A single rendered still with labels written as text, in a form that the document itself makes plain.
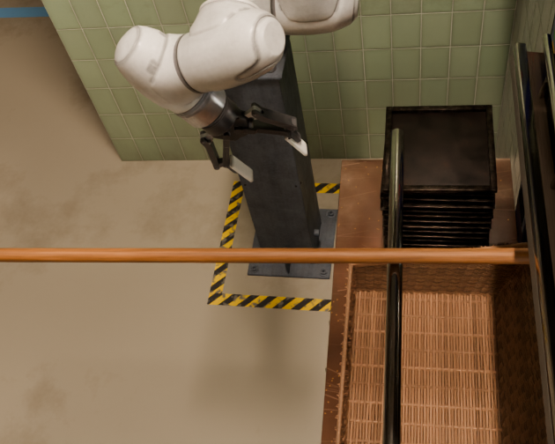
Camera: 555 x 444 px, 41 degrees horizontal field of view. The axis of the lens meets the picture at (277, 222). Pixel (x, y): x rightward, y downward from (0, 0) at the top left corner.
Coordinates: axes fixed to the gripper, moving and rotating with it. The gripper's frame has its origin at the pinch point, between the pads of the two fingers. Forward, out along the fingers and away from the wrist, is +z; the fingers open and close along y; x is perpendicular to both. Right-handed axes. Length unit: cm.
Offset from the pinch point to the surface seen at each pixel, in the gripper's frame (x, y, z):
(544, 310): 47, -43, 2
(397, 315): 33.4, -14.0, 16.1
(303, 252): 19.2, -1.0, 6.2
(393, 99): -96, 13, 102
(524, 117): 11.2, -47.6, 5.6
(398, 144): -7.4, -18.6, 20.4
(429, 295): 1, 3, 75
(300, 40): -102, 26, 61
